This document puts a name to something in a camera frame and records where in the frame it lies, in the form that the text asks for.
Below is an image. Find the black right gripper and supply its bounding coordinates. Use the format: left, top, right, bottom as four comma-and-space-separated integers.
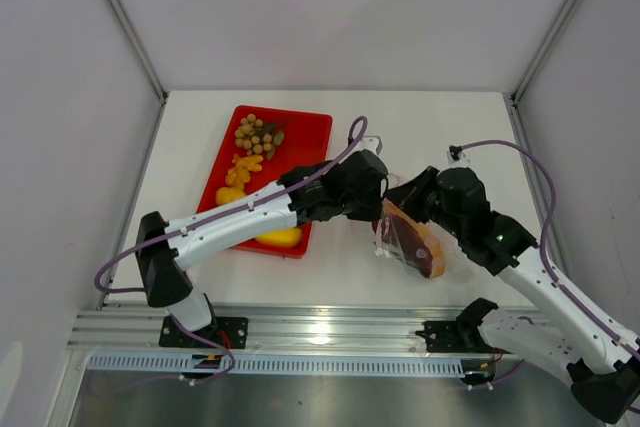
384, 166, 466, 239

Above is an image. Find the clear zip top bag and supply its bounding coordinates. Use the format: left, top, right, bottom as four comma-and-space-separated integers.
372, 200, 468, 281

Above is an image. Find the sliced cured ham piece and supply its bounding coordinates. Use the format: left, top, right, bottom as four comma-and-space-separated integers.
372, 200, 446, 279

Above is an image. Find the tan longan fruit bunch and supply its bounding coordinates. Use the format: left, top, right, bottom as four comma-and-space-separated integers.
234, 114, 290, 159

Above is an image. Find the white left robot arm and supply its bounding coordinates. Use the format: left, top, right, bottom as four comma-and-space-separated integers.
135, 149, 388, 347

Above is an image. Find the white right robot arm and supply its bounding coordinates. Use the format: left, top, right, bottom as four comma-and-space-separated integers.
385, 167, 639, 424

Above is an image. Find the yellow mango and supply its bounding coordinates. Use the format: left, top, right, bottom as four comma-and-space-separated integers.
254, 227, 303, 248

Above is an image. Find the orange ginger root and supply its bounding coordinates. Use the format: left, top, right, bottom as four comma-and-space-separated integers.
224, 154, 264, 190

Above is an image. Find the yellow potato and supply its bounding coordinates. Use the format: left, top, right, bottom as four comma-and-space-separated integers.
215, 186, 246, 206

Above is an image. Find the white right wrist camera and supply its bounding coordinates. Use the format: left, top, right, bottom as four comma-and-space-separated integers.
446, 145, 471, 168

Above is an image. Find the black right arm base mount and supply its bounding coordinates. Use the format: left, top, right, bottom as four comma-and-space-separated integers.
414, 298, 498, 354

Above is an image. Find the slotted grey cable duct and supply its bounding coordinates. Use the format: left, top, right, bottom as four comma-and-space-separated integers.
88, 351, 465, 378

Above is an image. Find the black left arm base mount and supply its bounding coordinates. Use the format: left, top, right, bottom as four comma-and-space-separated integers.
159, 317, 249, 349

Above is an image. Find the right aluminium frame post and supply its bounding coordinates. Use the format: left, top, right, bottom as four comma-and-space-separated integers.
510, 0, 583, 108

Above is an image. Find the aluminium frame post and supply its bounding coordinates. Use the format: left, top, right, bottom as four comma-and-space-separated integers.
510, 0, 583, 108
77, 0, 168, 101

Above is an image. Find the left aluminium frame post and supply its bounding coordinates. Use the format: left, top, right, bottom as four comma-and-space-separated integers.
77, 0, 168, 101

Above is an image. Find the aluminium rail profile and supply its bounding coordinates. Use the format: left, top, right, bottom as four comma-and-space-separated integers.
66, 304, 609, 353

